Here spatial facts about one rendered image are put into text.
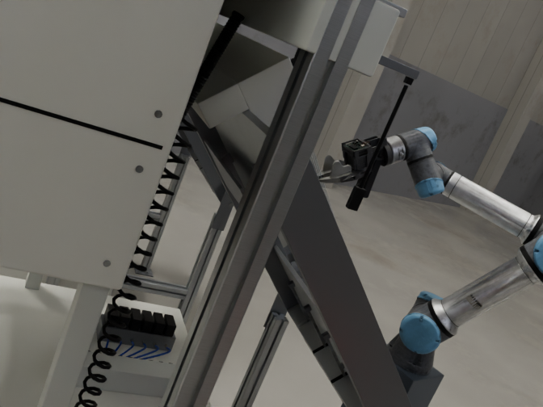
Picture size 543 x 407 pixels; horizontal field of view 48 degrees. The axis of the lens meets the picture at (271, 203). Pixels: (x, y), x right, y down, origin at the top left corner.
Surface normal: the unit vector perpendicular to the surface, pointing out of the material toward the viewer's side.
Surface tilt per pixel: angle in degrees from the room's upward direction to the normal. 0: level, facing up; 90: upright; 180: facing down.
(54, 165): 90
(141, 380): 90
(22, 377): 0
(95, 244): 90
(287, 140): 90
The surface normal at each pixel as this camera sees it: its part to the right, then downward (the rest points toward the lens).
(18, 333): 0.36, -0.90
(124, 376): 0.30, 0.36
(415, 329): -0.49, 0.16
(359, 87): 0.60, 0.44
